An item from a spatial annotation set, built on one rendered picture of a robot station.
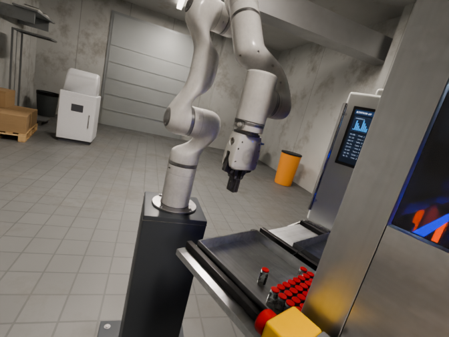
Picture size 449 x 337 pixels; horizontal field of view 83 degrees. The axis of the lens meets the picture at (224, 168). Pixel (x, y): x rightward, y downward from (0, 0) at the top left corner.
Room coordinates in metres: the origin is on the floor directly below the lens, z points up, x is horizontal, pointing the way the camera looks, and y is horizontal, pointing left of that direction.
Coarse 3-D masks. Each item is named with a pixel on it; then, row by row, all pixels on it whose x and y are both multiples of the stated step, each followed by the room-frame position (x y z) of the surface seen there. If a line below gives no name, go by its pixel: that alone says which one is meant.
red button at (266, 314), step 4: (264, 312) 0.35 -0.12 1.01; (268, 312) 0.35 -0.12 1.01; (272, 312) 0.35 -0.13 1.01; (260, 316) 0.34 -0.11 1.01; (264, 316) 0.34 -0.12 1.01; (268, 316) 0.34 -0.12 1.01; (272, 316) 0.34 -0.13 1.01; (256, 320) 0.34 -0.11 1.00; (260, 320) 0.34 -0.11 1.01; (264, 320) 0.34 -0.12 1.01; (256, 324) 0.34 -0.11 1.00; (260, 324) 0.33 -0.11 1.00; (264, 324) 0.33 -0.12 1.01; (256, 328) 0.34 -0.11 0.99; (260, 328) 0.33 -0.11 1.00; (260, 332) 0.33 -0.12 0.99
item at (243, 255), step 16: (208, 240) 0.71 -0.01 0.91; (224, 240) 0.76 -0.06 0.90; (240, 240) 0.81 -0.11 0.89; (256, 240) 0.84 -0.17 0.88; (208, 256) 0.64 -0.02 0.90; (224, 256) 0.69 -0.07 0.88; (240, 256) 0.71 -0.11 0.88; (256, 256) 0.74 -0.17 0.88; (272, 256) 0.76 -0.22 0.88; (288, 256) 0.75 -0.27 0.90; (224, 272) 0.59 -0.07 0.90; (240, 272) 0.63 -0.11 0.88; (256, 272) 0.65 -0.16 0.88; (272, 272) 0.67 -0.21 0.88; (288, 272) 0.69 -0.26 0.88; (240, 288) 0.54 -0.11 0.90; (256, 288) 0.58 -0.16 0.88; (256, 304) 0.50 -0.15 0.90
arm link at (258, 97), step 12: (252, 72) 0.68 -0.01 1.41; (264, 72) 0.67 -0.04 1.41; (252, 84) 0.67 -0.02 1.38; (264, 84) 0.67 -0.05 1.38; (252, 96) 0.67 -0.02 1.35; (264, 96) 0.67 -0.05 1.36; (276, 96) 0.70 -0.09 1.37; (240, 108) 0.69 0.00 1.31; (252, 108) 0.67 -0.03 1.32; (264, 108) 0.68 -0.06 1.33; (276, 108) 0.71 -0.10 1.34; (252, 120) 0.67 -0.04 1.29; (264, 120) 0.69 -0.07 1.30
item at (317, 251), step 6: (324, 234) 0.98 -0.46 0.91; (306, 240) 0.89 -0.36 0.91; (312, 240) 0.92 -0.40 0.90; (318, 240) 0.95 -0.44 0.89; (324, 240) 0.99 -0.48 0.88; (294, 246) 0.83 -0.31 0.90; (300, 246) 0.82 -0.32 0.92; (306, 246) 0.90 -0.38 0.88; (312, 246) 0.91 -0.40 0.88; (318, 246) 0.92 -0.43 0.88; (324, 246) 0.94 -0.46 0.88; (306, 252) 0.80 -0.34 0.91; (312, 252) 0.86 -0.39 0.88; (318, 252) 0.87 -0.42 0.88; (312, 258) 0.78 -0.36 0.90; (318, 258) 0.76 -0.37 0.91
